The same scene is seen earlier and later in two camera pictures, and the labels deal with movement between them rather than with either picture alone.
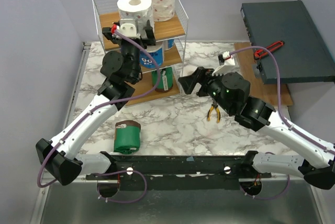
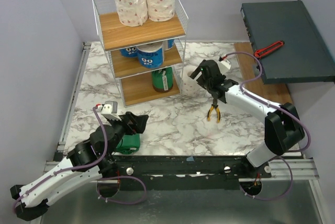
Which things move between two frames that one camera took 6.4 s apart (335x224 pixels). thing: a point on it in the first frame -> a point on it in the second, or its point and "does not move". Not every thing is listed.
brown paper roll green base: x=166 y=79 does not move
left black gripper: x=149 y=40 -> x=138 y=122
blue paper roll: x=170 y=43 does not move
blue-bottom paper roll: x=157 y=52 does not move
